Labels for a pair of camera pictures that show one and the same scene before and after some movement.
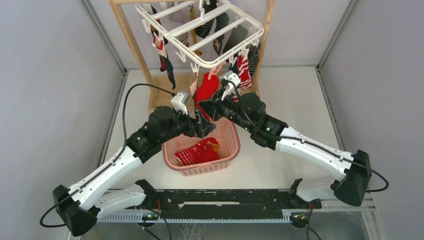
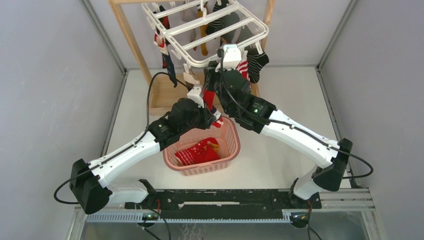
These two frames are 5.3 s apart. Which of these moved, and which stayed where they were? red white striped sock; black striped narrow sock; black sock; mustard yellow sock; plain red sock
Moved: black sock; black striped narrow sock; plain red sock
Stayed: mustard yellow sock; red white striped sock
